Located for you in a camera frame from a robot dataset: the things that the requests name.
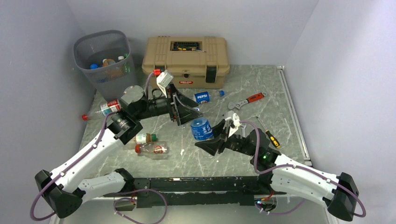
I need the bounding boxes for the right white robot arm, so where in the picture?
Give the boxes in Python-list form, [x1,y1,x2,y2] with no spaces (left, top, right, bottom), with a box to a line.
[195,120,366,222]

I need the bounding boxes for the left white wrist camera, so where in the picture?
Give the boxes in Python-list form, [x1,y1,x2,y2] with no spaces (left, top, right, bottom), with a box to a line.
[156,70,174,89]

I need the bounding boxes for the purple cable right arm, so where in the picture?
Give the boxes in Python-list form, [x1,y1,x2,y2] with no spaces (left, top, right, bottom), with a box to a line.
[240,119,367,218]

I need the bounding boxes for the grey mesh waste bin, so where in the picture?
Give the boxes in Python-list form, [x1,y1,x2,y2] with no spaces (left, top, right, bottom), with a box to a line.
[73,30,138,101]

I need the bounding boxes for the orange label bottle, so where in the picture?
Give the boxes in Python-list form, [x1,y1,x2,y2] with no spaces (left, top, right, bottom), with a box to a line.
[102,58,125,80]

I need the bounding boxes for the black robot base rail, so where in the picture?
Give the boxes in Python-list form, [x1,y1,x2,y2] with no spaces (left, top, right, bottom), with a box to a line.
[111,168,279,208]

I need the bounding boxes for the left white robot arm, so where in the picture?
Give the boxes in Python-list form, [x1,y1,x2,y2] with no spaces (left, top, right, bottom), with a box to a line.
[35,84,203,218]

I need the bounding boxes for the screwdriver on toolbox lid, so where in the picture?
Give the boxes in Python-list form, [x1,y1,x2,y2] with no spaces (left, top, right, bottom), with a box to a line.
[175,45,205,52]

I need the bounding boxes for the clear bottle red cap front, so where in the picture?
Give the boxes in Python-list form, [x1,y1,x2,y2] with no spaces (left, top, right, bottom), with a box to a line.
[134,141,170,160]

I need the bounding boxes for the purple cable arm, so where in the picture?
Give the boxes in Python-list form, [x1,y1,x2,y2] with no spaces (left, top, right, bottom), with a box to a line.
[240,119,367,218]
[29,71,156,222]

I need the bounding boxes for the red handled adjustable wrench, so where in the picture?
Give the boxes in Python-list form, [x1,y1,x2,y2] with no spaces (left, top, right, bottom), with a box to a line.
[228,92,267,110]

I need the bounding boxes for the blue label bottle white cap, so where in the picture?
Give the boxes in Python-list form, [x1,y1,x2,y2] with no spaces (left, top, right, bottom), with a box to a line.
[190,117,214,141]

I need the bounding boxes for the yellow black screwdriver right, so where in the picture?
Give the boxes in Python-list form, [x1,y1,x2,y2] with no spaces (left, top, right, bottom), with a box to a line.
[256,116,281,148]

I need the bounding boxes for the green plastic bottle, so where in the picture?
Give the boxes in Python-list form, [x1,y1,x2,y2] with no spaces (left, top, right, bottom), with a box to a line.
[118,53,131,75]

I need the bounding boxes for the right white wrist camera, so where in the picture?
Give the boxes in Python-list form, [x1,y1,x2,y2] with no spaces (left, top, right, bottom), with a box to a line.
[224,111,240,137]

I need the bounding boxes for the Pepsi bottle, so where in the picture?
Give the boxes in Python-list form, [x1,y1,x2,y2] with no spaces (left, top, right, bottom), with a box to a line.
[193,90,225,104]

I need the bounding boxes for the red label bottle by bin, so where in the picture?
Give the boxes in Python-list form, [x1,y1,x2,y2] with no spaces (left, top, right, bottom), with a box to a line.
[81,100,121,121]

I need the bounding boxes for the clear bottle blue label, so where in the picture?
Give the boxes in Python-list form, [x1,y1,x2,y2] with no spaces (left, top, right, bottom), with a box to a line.
[90,63,98,70]

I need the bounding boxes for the tan plastic toolbox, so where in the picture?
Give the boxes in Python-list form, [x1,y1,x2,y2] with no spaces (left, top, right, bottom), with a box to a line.
[141,36,230,89]

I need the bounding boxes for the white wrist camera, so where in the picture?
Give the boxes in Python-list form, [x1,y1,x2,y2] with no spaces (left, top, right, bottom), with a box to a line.
[156,70,174,89]
[224,111,240,137]

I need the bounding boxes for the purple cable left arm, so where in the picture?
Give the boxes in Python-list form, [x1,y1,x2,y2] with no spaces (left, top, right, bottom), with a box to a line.
[29,71,156,222]

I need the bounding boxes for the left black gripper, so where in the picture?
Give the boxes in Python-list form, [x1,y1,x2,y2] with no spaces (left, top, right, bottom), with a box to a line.
[134,82,203,125]

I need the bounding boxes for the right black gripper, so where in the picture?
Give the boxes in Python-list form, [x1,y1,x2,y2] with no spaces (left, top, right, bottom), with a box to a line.
[195,119,256,156]

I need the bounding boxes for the brown tea bottle green cap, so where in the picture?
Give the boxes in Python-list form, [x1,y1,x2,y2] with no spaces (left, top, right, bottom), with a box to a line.
[126,133,158,148]

